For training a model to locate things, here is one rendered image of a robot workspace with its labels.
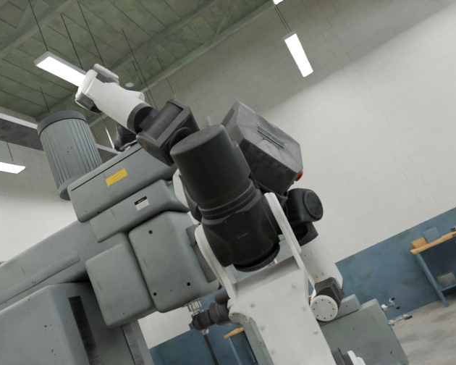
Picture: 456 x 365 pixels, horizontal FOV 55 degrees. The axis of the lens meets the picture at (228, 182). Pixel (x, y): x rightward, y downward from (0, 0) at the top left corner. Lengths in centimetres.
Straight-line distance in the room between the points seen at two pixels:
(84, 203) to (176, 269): 43
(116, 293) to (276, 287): 86
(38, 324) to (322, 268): 97
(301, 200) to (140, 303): 68
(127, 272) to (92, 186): 34
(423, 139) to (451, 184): 87
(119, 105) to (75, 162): 60
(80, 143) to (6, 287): 63
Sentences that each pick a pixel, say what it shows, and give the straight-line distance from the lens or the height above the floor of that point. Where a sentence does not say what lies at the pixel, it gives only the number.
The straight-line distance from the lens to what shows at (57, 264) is 177.
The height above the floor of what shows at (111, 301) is 142.
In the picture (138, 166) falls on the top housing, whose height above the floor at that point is 180.
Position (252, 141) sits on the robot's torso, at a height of 154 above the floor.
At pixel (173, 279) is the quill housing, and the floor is 140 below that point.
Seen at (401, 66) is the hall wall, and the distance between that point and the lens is 849.
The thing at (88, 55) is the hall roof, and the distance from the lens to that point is 838.
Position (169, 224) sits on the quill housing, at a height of 157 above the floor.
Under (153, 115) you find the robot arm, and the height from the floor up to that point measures 179.
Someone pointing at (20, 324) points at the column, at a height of 148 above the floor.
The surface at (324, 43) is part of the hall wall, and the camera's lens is 877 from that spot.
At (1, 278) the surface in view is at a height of 170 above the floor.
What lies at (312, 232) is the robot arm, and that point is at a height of 133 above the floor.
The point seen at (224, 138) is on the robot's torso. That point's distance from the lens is 79.
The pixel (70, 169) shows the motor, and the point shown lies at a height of 196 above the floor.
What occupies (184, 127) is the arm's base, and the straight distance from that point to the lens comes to 116.
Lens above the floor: 123
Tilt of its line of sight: 15 degrees up
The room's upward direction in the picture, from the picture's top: 25 degrees counter-clockwise
